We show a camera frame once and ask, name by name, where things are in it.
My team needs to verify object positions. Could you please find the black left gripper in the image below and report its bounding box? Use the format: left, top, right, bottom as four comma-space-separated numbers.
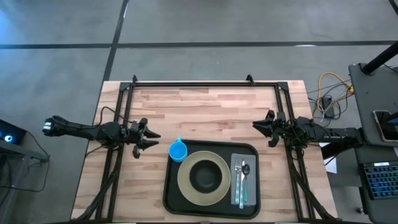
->
126, 117, 162, 159

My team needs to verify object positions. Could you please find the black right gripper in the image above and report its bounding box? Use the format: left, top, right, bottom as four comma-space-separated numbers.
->
252, 109, 295, 148

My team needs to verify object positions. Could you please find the blue plastic cup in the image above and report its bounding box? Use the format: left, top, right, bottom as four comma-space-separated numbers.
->
168, 136, 188, 163

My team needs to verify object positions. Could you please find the spoon with teal handle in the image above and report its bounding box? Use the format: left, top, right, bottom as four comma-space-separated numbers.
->
242, 164, 251, 203

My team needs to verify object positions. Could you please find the beige round plate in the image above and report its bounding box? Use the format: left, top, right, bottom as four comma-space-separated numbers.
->
177, 150, 232, 207

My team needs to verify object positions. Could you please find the grey cloth napkin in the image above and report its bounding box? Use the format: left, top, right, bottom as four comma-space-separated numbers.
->
230, 152, 257, 206

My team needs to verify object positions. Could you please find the black bowl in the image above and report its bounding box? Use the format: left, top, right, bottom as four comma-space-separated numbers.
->
188, 159, 223, 194

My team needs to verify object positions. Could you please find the knife with pale patterned handle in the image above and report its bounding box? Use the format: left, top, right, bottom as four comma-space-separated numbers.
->
239, 160, 246, 210

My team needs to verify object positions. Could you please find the black serving tray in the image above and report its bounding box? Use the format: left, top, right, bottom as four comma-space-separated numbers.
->
162, 139, 261, 220

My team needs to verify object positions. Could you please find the black power adapter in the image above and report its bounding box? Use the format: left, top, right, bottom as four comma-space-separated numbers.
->
322, 95, 336, 118

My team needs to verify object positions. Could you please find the white paper sheet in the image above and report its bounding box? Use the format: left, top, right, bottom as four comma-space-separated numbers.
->
318, 141, 338, 174

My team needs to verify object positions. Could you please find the dark grey side desk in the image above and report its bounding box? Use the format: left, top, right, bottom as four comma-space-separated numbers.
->
348, 63, 398, 224

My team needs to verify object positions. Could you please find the smartphone with tan case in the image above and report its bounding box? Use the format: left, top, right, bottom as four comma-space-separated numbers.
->
373, 110, 398, 143

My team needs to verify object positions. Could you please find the grey metal stand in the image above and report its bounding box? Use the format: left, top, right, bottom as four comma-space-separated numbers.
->
0, 130, 50, 192

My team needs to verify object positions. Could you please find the backlit computer keyboard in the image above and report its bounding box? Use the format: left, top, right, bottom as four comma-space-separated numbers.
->
363, 161, 398, 200

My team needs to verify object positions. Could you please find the black pole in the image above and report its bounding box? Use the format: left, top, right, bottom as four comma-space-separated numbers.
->
362, 40, 398, 75

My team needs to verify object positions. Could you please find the black computer with blue light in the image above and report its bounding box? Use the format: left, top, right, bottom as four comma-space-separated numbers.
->
0, 119, 27, 147

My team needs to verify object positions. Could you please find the black metal rig frame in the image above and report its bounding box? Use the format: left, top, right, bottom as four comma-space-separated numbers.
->
70, 74, 338, 223

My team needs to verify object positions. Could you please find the yellow cable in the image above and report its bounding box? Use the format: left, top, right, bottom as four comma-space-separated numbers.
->
317, 72, 354, 114

